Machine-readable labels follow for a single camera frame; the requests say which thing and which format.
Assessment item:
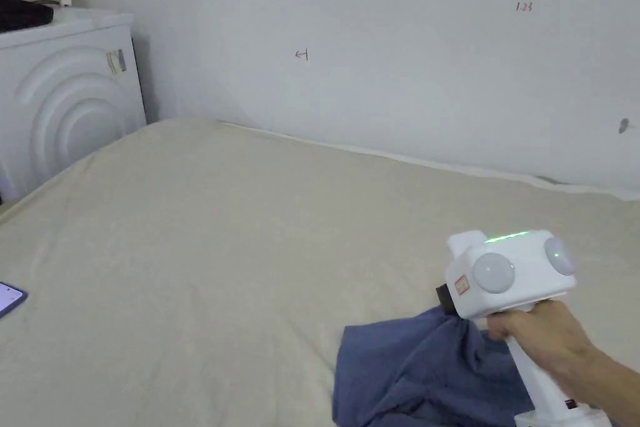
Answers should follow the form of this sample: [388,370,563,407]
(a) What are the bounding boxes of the phone with blue case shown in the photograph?
[0,281,28,319]

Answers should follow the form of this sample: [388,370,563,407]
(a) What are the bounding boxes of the person's right hand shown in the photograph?
[486,299,613,410]

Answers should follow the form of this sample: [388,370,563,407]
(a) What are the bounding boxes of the dark blue shirt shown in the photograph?
[332,304,536,427]

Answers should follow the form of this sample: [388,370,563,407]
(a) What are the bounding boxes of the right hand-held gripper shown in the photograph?
[436,229,610,427]

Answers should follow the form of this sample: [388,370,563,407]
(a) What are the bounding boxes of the person's right forearm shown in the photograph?
[584,351,640,427]

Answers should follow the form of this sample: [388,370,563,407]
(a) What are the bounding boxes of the white washing machine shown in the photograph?
[0,0,148,203]

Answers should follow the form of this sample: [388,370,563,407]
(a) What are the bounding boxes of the bed with beige sheet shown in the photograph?
[0,118,640,427]

